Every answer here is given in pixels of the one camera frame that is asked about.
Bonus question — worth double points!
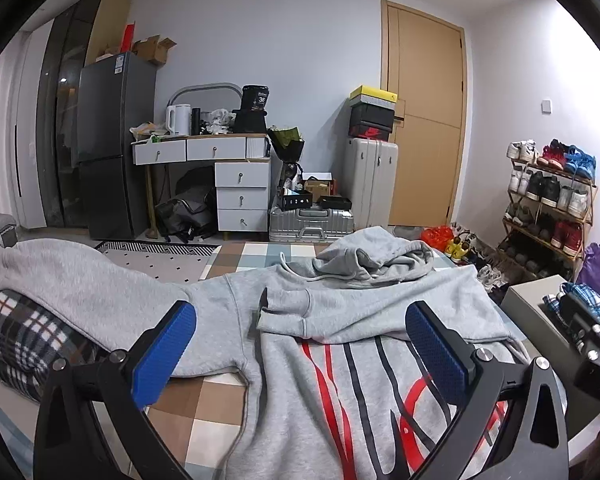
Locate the purple bag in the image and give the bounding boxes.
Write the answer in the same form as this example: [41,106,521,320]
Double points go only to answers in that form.
[576,243,600,294]

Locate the white drawer desk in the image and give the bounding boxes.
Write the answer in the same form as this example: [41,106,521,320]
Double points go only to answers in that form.
[132,133,271,233]

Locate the wall light switch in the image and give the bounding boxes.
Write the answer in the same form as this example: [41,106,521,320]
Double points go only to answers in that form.
[541,100,552,114]

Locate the silver aluminium suitcase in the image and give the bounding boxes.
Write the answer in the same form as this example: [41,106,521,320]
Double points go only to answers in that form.
[268,206,354,243]

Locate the stack of shoe boxes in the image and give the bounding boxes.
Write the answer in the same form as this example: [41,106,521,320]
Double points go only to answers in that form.
[349,84,398,142]

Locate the white electric kettle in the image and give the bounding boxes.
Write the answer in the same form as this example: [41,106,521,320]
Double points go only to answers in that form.
[166,104,192,136]

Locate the wooden shoe rack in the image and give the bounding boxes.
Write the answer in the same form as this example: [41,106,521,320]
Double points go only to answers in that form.
[496,159,598,282]

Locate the wooden door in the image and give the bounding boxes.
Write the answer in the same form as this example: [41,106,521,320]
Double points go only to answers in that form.
[381,0,467,226]

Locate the dotted floor rug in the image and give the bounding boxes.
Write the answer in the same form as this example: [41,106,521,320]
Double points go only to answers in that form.
[96,240,219,284]

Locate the cardboard box on fridge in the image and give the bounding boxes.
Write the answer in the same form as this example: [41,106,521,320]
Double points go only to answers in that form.
[132,35,176,66]

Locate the blue plaid cloth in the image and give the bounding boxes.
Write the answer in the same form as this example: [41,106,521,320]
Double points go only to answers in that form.
[543,282,600,326]

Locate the black refrigerator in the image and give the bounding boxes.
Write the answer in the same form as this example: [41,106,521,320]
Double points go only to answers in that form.
[76,52,157,240]

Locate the black backpack under desk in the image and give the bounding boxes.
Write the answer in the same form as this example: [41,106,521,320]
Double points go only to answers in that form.
[155,166,218,243]

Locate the yellow shoes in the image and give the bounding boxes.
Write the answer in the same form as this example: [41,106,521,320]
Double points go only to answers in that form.
[444,236,471,263]

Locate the grey hoodie with print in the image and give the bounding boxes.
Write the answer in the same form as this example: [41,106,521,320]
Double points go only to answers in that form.
[0,226,529,479]

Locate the plaid blanket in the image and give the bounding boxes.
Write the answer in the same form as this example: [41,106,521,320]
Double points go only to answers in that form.
[0,289,107,402]

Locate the orange plastic bag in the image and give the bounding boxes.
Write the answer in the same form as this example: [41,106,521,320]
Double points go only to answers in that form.
[419,226,455,252]

